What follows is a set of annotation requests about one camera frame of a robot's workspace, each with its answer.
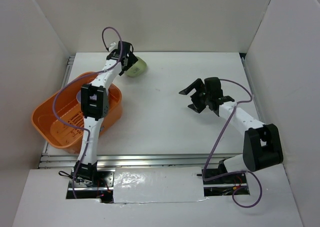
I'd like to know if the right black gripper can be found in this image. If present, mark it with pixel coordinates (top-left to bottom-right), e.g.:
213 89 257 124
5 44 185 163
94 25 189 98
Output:
179 78 212 114

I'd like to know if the green plate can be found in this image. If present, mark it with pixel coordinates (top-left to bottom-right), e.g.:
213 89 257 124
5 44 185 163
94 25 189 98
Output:
124 57 148 78

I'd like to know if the purple plate top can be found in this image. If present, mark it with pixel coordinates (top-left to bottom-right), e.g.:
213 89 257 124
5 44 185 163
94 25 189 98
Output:
76 91 81 103

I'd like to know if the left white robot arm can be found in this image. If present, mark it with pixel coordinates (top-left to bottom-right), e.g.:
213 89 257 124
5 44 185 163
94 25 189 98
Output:
73 41 138 187

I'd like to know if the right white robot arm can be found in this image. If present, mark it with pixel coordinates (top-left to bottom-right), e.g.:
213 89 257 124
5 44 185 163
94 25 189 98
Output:
179 77 284 183

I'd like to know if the white foil sheet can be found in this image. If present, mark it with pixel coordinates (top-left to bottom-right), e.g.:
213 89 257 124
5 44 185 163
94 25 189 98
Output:
113 167 205 204

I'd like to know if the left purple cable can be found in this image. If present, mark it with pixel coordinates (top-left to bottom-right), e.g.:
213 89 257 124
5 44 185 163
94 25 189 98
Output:
52 26 126 200

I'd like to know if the aluminium rail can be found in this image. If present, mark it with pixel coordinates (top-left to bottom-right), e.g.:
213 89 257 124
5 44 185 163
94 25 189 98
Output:
38 153 261 169

